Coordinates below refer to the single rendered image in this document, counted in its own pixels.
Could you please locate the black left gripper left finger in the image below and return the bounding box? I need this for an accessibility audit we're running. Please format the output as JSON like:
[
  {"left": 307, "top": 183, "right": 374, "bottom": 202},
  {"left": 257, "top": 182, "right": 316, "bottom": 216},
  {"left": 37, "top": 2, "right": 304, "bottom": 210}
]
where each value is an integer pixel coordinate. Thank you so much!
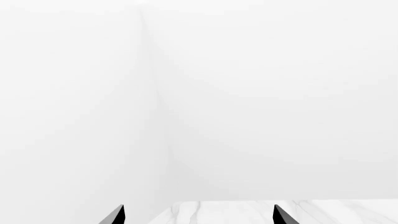
[{"left": 98, "top": 203, "right": 126, "bottom": 224}]

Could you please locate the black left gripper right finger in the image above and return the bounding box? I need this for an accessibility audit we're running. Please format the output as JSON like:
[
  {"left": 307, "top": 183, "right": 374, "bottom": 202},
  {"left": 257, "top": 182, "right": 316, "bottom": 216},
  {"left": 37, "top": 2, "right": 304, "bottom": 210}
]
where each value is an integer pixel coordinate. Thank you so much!
[{"left": 272, "top": 203, "right": 300, "bottom": 224}]

